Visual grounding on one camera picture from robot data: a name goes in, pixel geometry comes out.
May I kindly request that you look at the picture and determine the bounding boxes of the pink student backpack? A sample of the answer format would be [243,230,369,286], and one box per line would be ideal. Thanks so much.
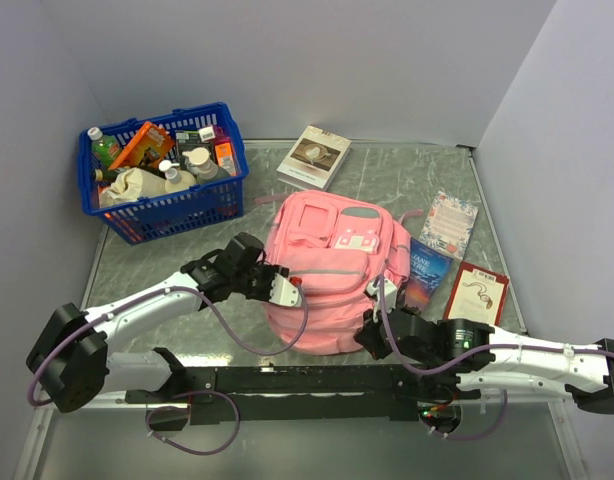
[265,190,411,355]

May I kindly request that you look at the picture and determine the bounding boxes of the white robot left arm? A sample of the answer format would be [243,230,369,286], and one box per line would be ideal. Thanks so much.
[26,233,304,413]

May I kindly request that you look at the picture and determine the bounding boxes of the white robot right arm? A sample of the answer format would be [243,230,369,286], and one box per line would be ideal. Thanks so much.
[354,308,614,415]

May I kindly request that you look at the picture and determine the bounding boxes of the beige cloth bag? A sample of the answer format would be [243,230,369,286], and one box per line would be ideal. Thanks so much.
[99,168,166,208]

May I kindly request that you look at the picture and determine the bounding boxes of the blue Jane Eyre book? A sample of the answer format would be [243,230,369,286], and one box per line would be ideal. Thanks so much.
[404,239,453,314]

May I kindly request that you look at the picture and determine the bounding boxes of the red framed card book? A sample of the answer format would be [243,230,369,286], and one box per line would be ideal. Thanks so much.
[444,261,509,326]

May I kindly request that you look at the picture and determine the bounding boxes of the cream lotion bottle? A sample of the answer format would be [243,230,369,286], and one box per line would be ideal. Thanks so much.
[158,160,196,194]

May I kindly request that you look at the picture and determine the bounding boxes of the grey pump bottle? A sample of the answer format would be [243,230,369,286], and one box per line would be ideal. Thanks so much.
[182,147,231,185]

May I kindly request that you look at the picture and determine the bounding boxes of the floral pink notebook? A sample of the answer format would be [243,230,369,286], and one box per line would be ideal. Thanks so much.
[418,190,479,261]

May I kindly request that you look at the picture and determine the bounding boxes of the pink carton box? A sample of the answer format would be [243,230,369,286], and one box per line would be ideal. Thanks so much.
[213,126,238,176]

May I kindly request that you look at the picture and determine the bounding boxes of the white coffee cover book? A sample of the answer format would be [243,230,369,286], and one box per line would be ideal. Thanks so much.
[276,126,352,191]

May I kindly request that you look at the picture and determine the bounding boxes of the blue plastic shopping basket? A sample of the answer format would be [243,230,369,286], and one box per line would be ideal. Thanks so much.
[76,102,249,245]

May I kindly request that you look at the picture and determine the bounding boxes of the black packaged box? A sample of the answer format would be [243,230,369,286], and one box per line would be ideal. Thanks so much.
[175,126,216,168]

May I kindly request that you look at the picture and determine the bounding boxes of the orange snack box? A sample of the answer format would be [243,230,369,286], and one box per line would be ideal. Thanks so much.
[109,121,175,170]

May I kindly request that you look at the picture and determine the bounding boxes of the green drink bottle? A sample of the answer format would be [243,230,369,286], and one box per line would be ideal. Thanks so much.
[87,127,122,169]

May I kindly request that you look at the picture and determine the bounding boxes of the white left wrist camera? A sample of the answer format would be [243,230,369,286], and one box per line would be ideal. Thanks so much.
[269,274,302,308]

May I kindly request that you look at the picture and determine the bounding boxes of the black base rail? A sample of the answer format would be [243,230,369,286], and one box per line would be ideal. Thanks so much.
[125,363,481,425]

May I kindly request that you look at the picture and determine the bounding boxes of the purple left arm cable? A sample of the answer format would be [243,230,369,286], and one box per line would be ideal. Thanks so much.
[26,279,309,456]

